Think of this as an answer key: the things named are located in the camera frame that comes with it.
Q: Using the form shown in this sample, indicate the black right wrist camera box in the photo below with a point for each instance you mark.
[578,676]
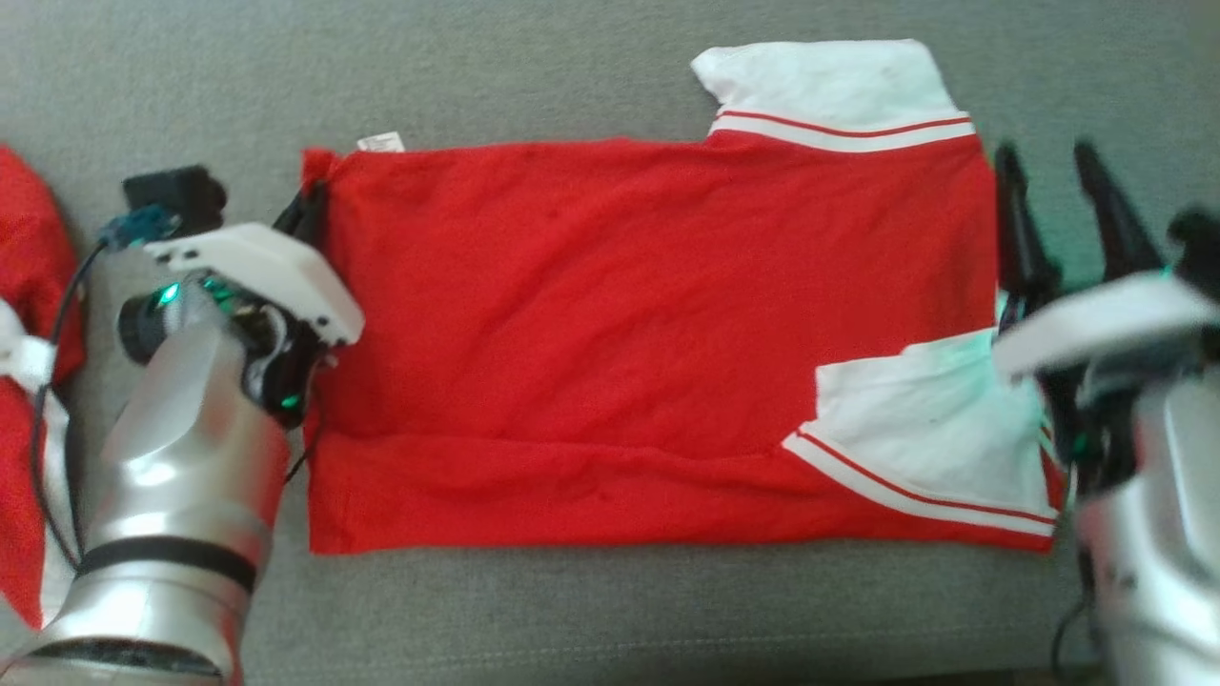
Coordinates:
[1199,243]

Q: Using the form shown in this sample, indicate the red shorts with white panels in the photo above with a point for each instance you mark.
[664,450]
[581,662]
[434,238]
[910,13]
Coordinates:
[620,305]

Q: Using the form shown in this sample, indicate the red jersey with white trim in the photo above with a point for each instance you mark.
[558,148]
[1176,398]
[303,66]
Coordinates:
[29,219]

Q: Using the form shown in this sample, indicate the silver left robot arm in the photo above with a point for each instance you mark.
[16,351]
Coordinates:
[181,476]

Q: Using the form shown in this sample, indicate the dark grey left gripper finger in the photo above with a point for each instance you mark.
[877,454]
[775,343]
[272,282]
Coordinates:
[291,219]
[316,214]

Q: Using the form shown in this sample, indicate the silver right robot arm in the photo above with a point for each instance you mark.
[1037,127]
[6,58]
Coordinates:
[1163,534]

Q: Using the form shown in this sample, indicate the large grey sofa ottoman cushion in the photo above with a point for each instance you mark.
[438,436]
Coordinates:
[572,67]

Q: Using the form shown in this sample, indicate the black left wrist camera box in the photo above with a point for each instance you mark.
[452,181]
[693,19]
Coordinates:
[176,195]

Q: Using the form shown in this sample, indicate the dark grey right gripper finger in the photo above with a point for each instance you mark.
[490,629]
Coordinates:
[1120,229]
[1022,248]

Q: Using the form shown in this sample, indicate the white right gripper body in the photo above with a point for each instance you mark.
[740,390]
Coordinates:
[1106,319]

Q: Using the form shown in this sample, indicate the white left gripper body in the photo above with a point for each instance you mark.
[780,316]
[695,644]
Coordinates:
[257,272]

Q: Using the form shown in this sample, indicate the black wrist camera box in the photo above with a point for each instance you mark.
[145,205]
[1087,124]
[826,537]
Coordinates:
[176,195]
[1199,243]

